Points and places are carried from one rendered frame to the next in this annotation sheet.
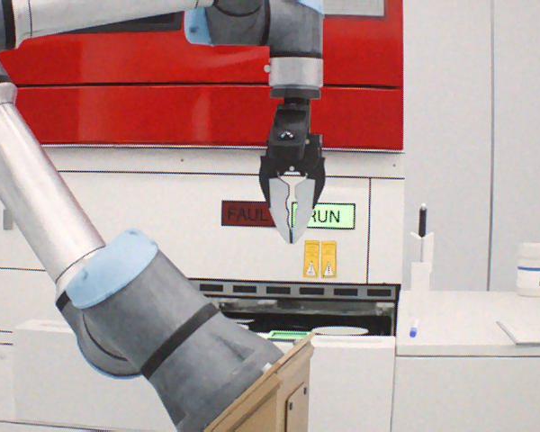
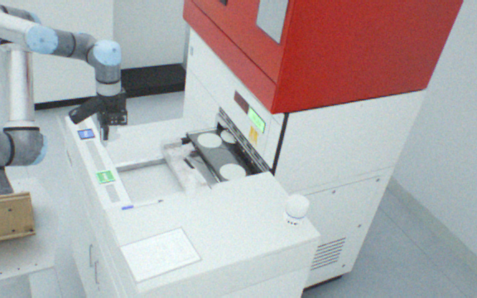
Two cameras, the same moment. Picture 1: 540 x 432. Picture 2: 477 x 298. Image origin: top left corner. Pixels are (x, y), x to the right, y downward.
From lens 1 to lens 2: 1.98 m
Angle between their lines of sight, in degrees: 57
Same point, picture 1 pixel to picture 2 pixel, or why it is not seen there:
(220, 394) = not seen: outside the picture
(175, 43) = (224, 12)
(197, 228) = (228, 94)
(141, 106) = (214, 34)
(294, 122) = (86, 108)
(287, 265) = (245, 130)
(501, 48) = not seen: outside the picture
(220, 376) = not seen: outside the picture
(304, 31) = (97, 70)
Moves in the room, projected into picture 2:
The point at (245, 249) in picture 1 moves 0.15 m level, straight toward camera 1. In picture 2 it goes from (238, 113) to (206, 122)
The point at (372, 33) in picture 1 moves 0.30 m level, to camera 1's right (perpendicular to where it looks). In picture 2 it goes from (273, 50) to (335, 96)
